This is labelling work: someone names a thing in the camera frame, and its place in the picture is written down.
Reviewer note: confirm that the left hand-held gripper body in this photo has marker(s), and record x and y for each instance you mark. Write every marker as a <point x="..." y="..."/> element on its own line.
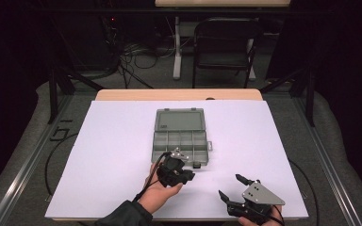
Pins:
<point x="171" y="171"/>

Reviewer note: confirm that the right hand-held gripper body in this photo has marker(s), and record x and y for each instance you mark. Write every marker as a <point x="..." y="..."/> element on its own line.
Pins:
<point x="260" y="194"/>

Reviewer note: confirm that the grey plastic compartment box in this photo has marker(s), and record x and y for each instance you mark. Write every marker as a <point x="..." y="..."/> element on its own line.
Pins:
<point x="179" y="121"/>

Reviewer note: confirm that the person's left hand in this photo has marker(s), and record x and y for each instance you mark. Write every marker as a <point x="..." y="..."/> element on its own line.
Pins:
<point x="158" y="194"/>

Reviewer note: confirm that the person's right hand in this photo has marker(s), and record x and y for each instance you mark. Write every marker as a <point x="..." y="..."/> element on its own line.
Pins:
<point x="273" y="218"/>

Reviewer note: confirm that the white table mat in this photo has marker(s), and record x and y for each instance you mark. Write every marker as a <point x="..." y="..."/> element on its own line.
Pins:
<point x="113" y="141"/>

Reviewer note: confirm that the desk with white legs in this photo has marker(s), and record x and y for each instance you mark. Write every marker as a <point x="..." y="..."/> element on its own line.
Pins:
<point x="177" y="62"/>

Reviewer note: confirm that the black folding chair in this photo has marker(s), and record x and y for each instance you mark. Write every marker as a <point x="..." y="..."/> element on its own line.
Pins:
<point x="223" y="59"/>

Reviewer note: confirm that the aluminium floor rail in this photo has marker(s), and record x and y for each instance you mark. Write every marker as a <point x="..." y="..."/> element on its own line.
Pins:
<point x="330" y="169"/>
<point x="28" y="163"/>

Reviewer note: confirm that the black metal frame stand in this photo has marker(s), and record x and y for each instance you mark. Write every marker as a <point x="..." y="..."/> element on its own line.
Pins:
<point x="53" y="94"/>
<point x="310" y="100"/>

